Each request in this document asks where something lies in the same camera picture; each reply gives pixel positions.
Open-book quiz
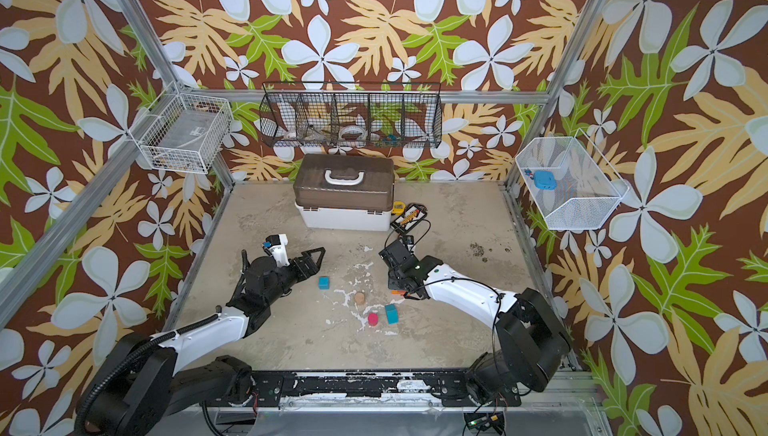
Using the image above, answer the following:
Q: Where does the magenta cylinder block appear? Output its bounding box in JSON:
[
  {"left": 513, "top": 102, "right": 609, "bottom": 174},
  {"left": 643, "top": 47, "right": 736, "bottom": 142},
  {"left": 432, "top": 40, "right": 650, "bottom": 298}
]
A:
[{"left": 367, "top": 313, "right": 379, "bottom": 327}]

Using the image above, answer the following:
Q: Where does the white box with brown lid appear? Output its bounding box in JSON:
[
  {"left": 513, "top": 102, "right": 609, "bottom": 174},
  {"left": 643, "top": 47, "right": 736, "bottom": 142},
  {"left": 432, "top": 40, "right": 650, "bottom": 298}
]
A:
[{"left": 293, "top": 154, "right": 395, "bottom": 232}]

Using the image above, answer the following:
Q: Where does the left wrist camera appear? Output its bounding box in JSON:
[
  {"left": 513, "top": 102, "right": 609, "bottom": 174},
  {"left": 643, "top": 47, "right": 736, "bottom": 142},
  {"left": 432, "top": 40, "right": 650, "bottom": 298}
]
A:
[{"left": 262, "top": 234, "right": 290, "bottom": 267}]

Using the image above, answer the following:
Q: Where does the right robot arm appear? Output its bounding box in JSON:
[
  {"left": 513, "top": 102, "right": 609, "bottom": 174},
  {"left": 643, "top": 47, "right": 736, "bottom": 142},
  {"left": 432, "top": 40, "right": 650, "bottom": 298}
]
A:
[{"left": 379, "top": 240, "right": 571, "bottom": 405}]

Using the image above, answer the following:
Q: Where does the white wire basket left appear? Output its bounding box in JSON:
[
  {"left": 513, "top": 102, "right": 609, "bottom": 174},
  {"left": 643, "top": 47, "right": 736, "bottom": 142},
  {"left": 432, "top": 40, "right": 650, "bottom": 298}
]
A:
[{"left": 132, "top": 83, "right": 233, "bottom": 174}]

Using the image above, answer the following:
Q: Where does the blue device in basket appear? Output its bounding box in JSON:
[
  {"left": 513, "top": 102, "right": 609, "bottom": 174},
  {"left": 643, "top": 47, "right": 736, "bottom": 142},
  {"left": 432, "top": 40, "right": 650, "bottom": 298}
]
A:
[{"left": 533, "top": 170, "right": 557, "bottom": 191}]

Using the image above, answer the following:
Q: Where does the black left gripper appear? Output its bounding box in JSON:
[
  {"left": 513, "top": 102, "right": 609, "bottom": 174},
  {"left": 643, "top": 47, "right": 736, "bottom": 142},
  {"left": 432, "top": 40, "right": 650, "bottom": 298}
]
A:
[{"left": 265, "top": 245, "right": 324, "bottom": 309}]

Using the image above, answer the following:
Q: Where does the teal rectangular block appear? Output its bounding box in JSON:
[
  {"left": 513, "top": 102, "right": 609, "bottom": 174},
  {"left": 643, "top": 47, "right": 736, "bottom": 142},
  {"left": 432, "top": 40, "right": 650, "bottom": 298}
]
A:
[{"left": 384, "top": 304, "right": 399, "bottom": 325}]

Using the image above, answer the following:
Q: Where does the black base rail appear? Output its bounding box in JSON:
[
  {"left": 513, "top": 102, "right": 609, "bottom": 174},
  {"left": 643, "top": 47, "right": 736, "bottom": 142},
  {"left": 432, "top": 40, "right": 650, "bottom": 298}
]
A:
[{"left": 251, "top": 368, "right": 524, "bottom": 409}]

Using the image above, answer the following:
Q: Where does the black battery pack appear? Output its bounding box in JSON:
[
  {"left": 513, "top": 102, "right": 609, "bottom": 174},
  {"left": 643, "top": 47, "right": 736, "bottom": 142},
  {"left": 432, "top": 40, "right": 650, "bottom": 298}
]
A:
[{"left": 390, "top": 203, "right": 427, "bottom": 235}]

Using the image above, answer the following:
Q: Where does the teal small block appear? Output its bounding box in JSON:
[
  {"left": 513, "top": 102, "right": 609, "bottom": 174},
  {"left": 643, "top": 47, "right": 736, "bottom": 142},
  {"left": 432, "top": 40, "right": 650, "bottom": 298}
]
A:
[{"left": 318, "top": 276, "right": 330, "bottom": 290}]

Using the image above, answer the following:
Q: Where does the black wire basket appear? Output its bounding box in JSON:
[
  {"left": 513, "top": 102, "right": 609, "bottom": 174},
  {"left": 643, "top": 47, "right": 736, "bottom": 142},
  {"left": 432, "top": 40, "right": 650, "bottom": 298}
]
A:
[{"left": 256, "top": 81, "right": 444, "bottom": 149}]

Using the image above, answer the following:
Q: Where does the white wire basket right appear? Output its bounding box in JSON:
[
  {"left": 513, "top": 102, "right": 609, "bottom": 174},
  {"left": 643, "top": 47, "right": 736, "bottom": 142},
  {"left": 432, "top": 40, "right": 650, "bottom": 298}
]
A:
[{"left": 515, "top": 130, "right": 630, "bottom": 232}]

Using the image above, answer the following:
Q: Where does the white wire basket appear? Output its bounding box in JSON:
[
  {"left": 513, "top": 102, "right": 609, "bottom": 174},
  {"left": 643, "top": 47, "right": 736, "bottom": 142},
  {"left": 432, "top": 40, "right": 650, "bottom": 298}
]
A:
[
  {"left": 515, "top": 130, "right": 630, "bottom": 232},
  {"left": 132, "top": 83, "right": 233, "bottom": 174}
]

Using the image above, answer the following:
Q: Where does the yellow tape measure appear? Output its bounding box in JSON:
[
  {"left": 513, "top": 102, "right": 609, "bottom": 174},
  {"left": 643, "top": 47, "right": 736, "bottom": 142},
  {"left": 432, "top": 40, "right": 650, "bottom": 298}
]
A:
[{"left": 391, "top": 201, "right": 406, "bottom": 216}]

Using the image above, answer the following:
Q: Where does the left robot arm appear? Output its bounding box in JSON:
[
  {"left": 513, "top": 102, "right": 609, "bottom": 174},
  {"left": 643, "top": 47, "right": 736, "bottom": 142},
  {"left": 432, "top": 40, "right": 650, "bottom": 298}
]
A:
[{"left": 74, "top": 246, "right": 326, "bottom": 435}]

